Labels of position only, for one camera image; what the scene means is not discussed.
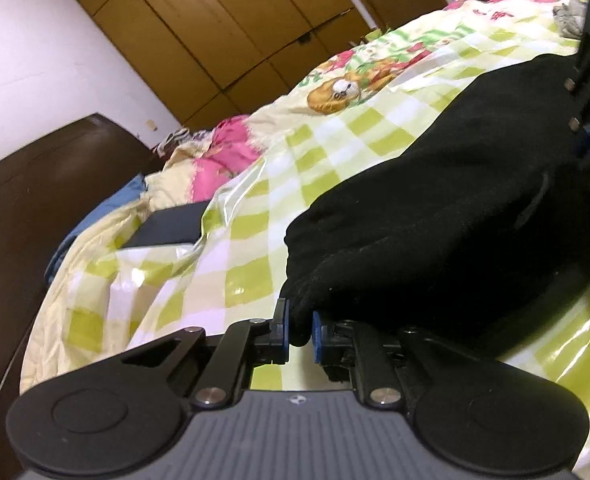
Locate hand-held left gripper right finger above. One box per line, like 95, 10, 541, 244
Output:
312, 311, 506, 409

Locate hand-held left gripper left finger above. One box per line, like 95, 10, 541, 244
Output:
110, 298, 292, 409

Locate black pants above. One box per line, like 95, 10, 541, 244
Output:
279, 52, 590, 362

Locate small grey cloth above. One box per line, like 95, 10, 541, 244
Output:
552, 2, 588, 39

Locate green checkered plastic sheet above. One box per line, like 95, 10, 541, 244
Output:
65, 24, 590, 463

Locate dark flat box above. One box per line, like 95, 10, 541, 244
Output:
122, 201, 211, 250

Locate blue cloth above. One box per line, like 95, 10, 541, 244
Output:
45, 175, 149, 284

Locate striped cloth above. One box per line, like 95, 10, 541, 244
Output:
156, 129, 214, 156

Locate cartoon printed quilt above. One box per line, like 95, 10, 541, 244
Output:
20, 0, 590, 397

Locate dark brown headboard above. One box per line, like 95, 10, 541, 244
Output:
0, 112, 177, 417

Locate wooden wardrobe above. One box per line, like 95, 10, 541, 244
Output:
69, 0, 377, 134

